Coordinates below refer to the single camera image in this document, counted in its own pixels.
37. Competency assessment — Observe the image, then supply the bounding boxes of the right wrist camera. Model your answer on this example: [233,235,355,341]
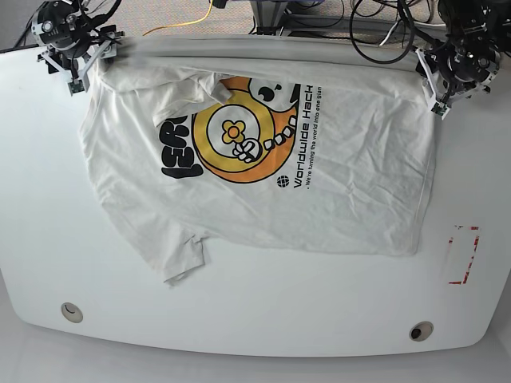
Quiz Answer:
[68,81,85,96]

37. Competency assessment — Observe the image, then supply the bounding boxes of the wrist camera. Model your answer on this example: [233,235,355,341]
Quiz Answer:
[431,102,451,120]
[68,81,85,96]

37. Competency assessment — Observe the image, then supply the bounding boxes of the left table grommet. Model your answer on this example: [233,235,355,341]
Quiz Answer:
[61,302,84,324]

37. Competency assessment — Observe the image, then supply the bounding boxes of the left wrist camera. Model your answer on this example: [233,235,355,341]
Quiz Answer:
[431,102,451,120]

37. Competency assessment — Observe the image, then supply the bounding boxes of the aluminium table frame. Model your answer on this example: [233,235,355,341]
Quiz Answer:
[249,1,299,36]

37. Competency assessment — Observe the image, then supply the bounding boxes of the table grommet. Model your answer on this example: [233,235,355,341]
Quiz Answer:
[61,302,84,324]
[409,322,434,342]

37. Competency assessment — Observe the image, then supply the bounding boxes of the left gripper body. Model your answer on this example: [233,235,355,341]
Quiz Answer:
[415,15,501,108]

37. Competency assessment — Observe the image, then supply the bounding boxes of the right table grommet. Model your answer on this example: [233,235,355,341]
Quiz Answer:
[409,322,434,342]

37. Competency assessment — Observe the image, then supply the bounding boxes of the yellow cable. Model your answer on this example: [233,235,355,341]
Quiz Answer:
[141,0,212,37]

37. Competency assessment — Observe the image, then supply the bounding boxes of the red tape rectangle marking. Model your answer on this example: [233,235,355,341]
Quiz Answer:
[445,225,481,286]

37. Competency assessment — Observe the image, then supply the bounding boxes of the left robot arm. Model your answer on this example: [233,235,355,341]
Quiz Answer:
[415,1,510,117]

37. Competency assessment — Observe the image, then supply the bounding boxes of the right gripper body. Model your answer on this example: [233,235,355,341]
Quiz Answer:
[30,1,120,80]

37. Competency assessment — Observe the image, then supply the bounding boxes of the white printed t-shirt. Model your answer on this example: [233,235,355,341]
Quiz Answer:
[79,56,434,282]

